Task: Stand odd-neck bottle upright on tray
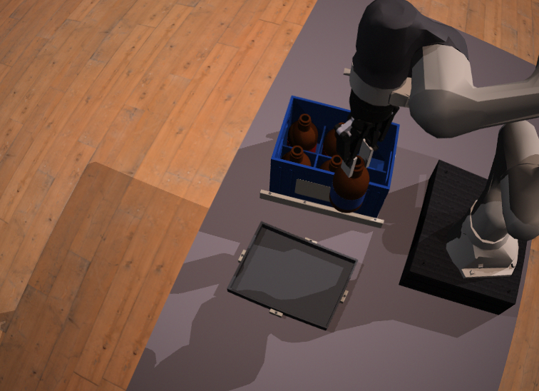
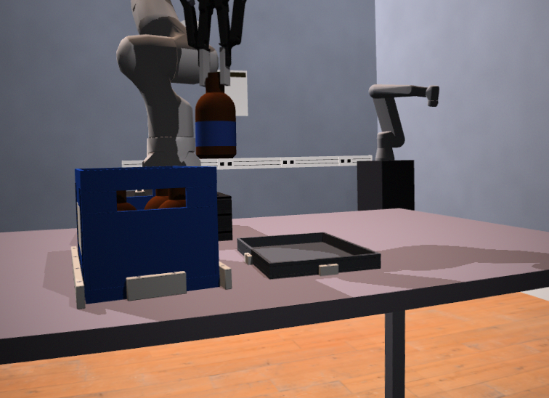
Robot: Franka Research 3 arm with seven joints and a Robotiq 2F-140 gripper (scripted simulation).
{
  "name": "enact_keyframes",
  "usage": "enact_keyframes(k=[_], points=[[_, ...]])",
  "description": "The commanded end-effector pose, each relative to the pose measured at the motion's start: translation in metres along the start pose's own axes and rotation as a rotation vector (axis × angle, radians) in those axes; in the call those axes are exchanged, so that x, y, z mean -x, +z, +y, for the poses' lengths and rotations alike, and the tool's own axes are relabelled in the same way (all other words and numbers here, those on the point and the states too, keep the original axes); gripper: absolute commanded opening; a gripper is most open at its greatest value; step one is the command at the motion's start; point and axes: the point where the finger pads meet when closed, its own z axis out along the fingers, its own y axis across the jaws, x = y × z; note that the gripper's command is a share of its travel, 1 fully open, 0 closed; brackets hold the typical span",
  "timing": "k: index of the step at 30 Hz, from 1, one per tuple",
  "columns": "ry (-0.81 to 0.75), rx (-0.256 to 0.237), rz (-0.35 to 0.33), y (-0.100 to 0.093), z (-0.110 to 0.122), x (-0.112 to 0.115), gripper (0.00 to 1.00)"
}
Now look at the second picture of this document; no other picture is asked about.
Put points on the dark blue crate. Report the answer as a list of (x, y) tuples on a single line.
[(114, 245)]

